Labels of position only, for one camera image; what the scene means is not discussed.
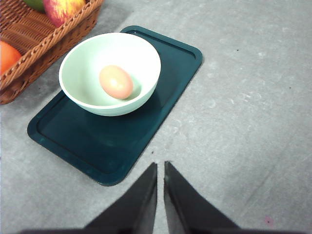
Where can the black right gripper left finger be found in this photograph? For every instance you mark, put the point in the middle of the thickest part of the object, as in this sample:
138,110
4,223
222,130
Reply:
134,212

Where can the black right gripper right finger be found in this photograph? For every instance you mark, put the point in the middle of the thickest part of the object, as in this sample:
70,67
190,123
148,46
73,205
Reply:
188,211

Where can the brown egg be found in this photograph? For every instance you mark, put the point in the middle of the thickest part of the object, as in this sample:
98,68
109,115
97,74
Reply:
116,81

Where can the green ceramic bowl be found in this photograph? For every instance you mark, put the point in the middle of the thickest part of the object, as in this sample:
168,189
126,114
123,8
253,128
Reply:
82,62

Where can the brown wicker basket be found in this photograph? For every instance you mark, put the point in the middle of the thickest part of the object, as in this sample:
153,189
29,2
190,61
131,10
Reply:
38,40

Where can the dark teal rectangular tray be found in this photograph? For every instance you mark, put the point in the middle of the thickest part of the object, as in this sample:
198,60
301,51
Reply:
108,150

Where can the orange fruit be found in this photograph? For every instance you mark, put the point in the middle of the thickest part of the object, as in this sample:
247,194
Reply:
9,56

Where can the red yellow apple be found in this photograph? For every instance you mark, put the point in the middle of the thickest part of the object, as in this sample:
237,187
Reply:
59,11

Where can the green avocado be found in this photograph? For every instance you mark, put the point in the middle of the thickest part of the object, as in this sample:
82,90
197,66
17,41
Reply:
36,5

